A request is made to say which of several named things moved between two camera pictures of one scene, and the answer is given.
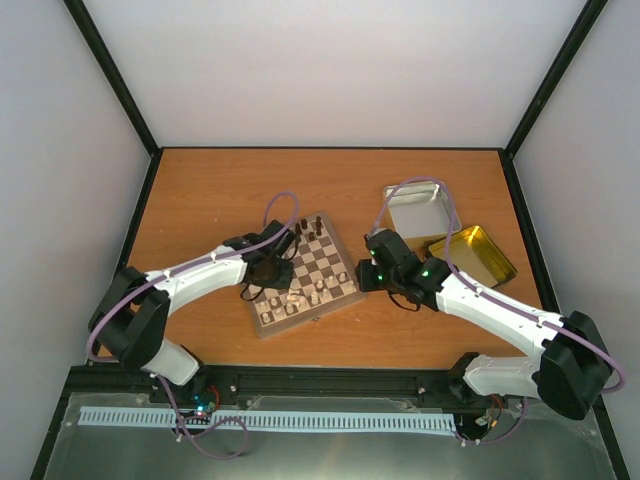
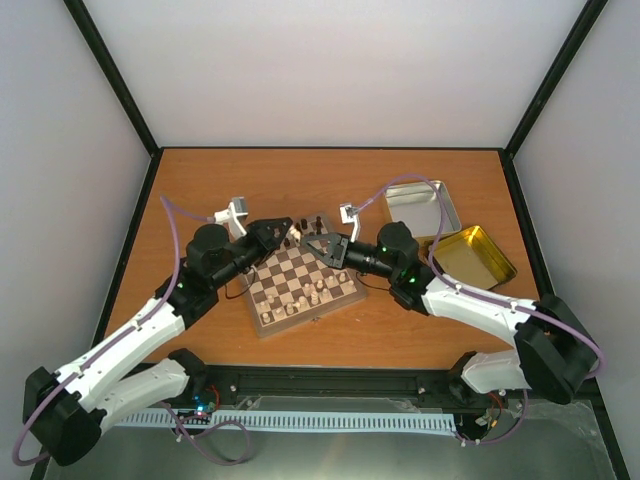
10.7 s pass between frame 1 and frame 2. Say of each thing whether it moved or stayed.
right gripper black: moved
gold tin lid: stayed
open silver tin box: stayed
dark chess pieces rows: stayed
